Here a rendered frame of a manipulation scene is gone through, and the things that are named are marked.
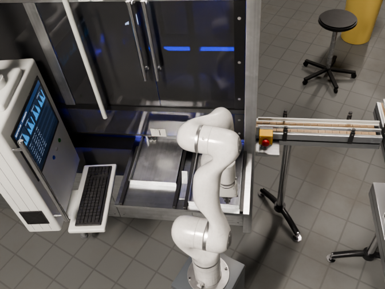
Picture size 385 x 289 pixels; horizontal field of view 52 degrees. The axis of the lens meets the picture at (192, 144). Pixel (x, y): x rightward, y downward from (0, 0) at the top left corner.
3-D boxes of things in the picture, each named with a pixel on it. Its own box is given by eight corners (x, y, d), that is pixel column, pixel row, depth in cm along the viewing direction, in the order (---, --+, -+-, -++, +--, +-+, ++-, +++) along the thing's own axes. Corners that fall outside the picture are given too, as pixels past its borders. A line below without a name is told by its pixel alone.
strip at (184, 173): (183, 177, 217) (181, 170, 213) (188, 178, 217) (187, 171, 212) (179, 199, 208) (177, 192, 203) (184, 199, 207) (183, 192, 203)
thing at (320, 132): (254, 145, 233) (255, 127, 221) (255, 127, 243) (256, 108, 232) (378, 151, 222) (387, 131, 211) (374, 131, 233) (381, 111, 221)
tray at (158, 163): (143, 138, 240) (142, 134, 237) (185, 140, 236) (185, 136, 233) (129, 183, 217) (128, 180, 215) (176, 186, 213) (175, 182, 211)
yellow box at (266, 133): (259, 135, 222) (259, 126, 217) (272, 136, 221) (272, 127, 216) (258, 145, 217) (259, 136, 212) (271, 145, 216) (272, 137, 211)
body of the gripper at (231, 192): (238, 174, 189) (238, 188, 197) (216, 173, 191) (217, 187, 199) (236, 187, 184) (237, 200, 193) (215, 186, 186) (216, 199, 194)
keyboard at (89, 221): (89, 167, 238) (87, 164, 236) (112, 166, 237) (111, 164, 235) (75, 226, 211) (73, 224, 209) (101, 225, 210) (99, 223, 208)
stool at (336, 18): (361, 66, 404) (377, 8, 357) (346, 97, 376) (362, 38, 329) (309, 54, 425) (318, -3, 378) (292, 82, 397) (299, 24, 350)
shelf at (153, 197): (136, 140, 242) (135, 137, 241) (252, 145, 231) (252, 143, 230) (114, 207, 210) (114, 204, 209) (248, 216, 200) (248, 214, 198)
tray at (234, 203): (197, 155, 227) (196, 151, 225) (243, 157, 223) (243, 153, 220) (188, 205, 205) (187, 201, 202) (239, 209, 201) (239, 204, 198)
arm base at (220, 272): (216, 303, 172) (214, 285, 158) (179, 282, 180) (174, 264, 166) (236, 266, 182) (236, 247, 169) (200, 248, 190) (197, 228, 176)
